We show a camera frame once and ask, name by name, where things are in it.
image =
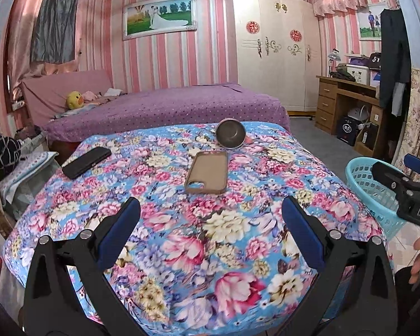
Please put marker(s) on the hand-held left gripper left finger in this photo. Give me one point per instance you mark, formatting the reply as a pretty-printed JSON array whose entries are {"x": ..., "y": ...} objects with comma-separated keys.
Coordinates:
[{"x": 120, "y": 231}]

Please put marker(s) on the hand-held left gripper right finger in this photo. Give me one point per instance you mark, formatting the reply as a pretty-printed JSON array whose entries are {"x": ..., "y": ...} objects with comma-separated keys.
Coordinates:
[{"x": 301, "y": 234}]

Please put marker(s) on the light blue plastic basket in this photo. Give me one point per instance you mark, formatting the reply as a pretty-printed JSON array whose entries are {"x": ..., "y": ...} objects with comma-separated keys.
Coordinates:
[{"x": 367, "y": 192}]

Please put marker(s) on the person's right hand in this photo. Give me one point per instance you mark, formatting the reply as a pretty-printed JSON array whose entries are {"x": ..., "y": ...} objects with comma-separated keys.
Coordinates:
[{"x": 418, "y": 259}]

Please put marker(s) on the brown cardboard box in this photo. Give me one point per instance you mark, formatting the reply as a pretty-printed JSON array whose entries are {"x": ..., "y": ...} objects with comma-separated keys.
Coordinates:
[{"x": 367, "y": 136}]

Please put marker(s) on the black cardboard box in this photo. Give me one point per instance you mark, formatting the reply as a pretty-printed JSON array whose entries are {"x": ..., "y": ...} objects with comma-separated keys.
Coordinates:
[{"x": 347, "y": 130}]

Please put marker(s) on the white helmet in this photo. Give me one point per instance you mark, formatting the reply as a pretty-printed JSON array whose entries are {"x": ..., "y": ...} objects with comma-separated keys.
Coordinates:
[{"x": 357, "y": 112}]

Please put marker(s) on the floral blanket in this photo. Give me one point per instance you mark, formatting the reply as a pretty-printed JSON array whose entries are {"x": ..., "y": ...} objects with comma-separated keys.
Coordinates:
[{"x": 196, "y": 234}]

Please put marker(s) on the black phone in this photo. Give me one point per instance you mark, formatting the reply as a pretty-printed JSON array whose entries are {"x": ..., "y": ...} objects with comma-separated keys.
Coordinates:
[{"x": 85, "y": 162}]

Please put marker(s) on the wooden desk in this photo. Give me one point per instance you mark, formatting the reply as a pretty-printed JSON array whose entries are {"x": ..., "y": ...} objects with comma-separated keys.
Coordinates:
[{"x": 327, "y": 105}]

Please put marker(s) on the white storage box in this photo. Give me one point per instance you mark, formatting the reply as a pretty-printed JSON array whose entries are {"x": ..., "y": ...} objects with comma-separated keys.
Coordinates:
[{"x": 358, "y": 74}]

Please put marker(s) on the brown phone case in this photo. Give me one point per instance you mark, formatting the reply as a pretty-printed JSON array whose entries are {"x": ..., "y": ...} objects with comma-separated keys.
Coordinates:
[{"x": 208, "y": 173}]

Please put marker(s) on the dark hanging coat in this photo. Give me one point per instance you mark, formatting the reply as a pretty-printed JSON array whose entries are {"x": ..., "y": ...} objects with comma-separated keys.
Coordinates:
[{"x": 393, "y": 59}]

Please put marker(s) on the floral cushion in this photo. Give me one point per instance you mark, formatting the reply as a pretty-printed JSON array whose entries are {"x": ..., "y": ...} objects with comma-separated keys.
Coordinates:
[{"x": 24, "y": 175}]

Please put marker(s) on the dark bag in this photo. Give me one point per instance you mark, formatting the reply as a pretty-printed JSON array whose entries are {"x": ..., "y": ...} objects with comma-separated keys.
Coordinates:
[{"x": 339, "y": 73}]

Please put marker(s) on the black cap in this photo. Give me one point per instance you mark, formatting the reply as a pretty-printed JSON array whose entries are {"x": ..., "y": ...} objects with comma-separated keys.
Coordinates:
[{"x": 374, "y": 61}]

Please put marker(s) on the purple box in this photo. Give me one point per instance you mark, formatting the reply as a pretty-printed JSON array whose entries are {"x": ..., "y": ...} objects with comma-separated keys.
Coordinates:
[{"x": 357, "y": 61}]

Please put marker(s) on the pink metal mug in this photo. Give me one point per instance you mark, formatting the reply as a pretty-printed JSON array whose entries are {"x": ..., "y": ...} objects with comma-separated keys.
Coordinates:
[{"x": 231, "y": 134}]

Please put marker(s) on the desk lamp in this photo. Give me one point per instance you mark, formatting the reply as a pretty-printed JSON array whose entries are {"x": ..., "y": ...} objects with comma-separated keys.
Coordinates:
[{"x": 334, "y": 57}]

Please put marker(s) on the purple dotted bed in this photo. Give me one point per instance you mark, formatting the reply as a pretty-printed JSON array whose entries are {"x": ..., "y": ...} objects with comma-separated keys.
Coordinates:
[{"x": 178, "y": 108}]

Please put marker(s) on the black white patterned bag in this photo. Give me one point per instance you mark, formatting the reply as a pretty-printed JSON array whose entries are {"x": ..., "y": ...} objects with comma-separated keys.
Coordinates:
[{"x": 7, "y": 154}]

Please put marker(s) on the pink plush toy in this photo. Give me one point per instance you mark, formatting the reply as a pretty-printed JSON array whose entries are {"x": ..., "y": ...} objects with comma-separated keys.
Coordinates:
[{"x": 90, "y": 96}]

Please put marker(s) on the yellow duck plush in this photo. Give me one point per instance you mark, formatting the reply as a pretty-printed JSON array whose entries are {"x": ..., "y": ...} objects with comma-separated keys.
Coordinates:
[{"x": 74, "y": 100}]

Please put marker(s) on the folded clothes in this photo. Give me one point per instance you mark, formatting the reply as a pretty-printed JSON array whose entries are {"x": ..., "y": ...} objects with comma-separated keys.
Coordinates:
[{"x": 112, "y": 92}]

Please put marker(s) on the white wardrobe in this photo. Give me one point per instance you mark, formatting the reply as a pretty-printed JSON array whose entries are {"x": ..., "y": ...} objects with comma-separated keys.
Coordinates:
[{"x": 276, "y": 77}]

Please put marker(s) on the small framed photo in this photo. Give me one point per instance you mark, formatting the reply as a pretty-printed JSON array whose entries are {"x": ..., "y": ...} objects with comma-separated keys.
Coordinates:
[{"x": 367, "y": 22}]

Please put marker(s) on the pink covered headboard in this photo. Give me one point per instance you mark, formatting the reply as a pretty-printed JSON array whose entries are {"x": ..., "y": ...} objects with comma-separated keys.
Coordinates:
[{"x": 49, "y": 91}]

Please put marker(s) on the power strip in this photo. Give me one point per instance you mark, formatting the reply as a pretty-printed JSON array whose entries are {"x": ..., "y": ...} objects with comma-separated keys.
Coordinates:
[{"x": 17, "y": 104}]

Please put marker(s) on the framed wedding picture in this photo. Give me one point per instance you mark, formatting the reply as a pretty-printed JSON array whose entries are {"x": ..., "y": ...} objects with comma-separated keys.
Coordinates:
[{"x": 159, "y": 17}]

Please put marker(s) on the grey curtain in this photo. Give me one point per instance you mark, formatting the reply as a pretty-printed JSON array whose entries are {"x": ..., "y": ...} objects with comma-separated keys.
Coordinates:
[{"x": 54, "y": 17}]

